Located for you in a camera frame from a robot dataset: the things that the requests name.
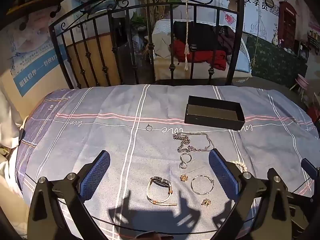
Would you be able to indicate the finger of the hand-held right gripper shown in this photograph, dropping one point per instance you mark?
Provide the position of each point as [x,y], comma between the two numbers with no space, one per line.
[310,167]

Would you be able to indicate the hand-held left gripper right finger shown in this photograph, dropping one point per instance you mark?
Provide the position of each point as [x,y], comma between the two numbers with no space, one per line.
[222,171]

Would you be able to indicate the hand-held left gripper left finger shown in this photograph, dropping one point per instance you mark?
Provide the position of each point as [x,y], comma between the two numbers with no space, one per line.
[96,170]

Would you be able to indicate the silver bangle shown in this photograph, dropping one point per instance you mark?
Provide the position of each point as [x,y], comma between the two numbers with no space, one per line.
[191,185]

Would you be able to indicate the pair of silver rings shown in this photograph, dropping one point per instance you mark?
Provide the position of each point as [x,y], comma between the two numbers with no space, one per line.
[191,158]

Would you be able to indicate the black rectangular box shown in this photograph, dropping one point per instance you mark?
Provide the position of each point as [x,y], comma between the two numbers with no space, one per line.
[215,123]

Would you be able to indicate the grey plaid bed sheet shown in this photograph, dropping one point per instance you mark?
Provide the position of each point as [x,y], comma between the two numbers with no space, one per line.
[100,130]

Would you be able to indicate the pink chair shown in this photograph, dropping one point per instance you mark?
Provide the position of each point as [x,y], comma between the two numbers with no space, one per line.
[301,82]

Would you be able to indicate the white cloth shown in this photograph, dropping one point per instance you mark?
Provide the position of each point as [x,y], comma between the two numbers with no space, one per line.
[7,130]

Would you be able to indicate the green floral cloth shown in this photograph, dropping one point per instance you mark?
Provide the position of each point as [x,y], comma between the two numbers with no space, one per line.
[275,60]

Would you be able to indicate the white hanging bed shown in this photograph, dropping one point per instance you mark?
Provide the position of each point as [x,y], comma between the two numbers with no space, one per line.
[162,70]

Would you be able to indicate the red cloth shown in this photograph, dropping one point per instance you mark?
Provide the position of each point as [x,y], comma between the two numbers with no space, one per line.
[200,55]

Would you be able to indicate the dark cabinet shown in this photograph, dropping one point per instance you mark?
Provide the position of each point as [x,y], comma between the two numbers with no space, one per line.
[120,50]

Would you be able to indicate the small dark jar shelf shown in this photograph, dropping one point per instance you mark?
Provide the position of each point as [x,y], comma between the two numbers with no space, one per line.
[313,40]

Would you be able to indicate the dark maroon jacket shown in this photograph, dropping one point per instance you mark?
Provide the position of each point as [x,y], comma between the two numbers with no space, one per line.
[225,40]

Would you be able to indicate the white vase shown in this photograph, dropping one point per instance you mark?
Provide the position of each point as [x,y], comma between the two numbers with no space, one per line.
[275,40]

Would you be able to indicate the black bag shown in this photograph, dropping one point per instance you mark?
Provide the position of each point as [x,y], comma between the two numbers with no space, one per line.
[200,35]

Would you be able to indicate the beige cloth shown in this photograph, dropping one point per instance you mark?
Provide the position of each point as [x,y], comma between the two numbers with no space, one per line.
[162,42]

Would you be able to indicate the red cabinet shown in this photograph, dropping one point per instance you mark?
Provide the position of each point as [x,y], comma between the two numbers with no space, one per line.
[287,22]

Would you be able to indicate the green plant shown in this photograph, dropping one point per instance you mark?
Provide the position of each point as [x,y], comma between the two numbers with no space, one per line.
[137,21]

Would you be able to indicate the blue white wall poster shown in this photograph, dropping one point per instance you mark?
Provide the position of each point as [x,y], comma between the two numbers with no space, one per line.
[35,62]

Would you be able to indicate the black iron bed frame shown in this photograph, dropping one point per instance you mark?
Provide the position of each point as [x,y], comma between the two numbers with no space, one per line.
[236,42]

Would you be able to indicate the wooden wall shelf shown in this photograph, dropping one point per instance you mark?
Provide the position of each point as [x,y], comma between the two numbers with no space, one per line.
[37,5]

